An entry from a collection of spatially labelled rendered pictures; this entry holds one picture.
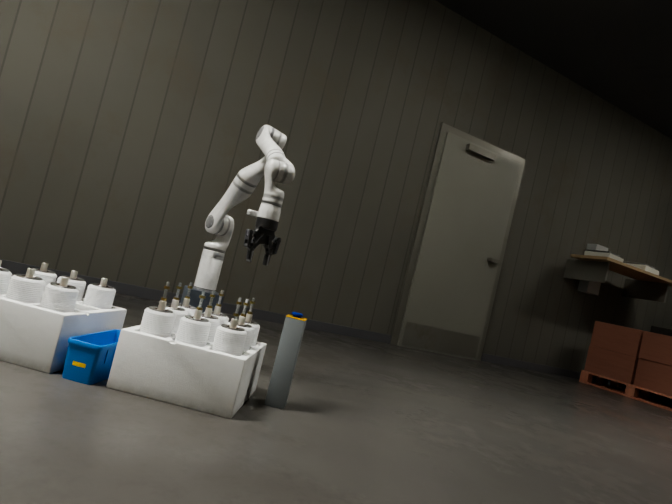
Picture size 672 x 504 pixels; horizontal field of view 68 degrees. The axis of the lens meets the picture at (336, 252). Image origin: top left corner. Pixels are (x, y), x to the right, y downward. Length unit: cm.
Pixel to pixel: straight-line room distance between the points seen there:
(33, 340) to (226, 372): 59
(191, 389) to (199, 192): 260
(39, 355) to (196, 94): 276
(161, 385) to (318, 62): 342
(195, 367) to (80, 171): 259
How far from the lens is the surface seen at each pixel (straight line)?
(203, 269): 214
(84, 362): 170
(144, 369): 165
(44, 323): 176
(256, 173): 205
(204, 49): 424
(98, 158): 398
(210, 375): 159
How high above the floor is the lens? 48
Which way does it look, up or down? 3 degrees up
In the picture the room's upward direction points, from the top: 14 degrees clockwise
